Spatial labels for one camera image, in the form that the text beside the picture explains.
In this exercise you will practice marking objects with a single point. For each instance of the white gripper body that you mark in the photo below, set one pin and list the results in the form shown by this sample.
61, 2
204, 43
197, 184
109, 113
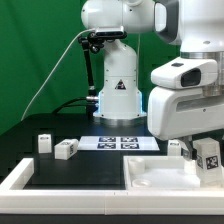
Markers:
181, 104

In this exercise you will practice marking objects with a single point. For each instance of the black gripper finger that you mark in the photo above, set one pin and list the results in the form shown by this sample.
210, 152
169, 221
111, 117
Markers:
188, 152

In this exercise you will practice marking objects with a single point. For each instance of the white square table top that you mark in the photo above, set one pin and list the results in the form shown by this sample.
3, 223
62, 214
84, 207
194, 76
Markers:
164, 173

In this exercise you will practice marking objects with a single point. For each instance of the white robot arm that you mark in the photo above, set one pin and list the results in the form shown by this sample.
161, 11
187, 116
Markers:
196, 26

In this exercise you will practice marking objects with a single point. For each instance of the white AprilTag base sheet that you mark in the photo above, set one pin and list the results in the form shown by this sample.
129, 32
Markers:
133, 143

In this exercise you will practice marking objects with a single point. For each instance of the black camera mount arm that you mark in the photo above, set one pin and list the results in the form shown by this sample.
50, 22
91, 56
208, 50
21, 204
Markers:
88, 60

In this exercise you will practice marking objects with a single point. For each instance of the grey camera on mount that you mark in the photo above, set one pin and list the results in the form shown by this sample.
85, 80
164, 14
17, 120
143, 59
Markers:
110, 32

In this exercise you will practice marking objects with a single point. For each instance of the white U-shaped obstacle frame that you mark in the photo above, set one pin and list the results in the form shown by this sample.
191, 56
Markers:
15, 199

